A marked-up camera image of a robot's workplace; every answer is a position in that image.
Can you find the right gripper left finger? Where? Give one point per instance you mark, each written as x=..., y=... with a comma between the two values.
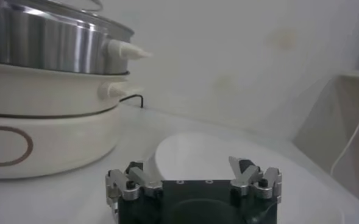
x=119, y=182

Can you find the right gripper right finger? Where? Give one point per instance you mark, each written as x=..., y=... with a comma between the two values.
x=270, y=182

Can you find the white round ceramic plate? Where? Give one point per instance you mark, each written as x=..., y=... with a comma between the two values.
x=197, y=155

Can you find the white side table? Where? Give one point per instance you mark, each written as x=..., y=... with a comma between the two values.
x=319, y=128

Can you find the cream electric cooking pot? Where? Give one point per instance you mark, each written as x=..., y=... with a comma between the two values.
x=75, y=146

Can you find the stainless steel steamer basket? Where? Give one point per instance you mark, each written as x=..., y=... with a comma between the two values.
x=60, y=45

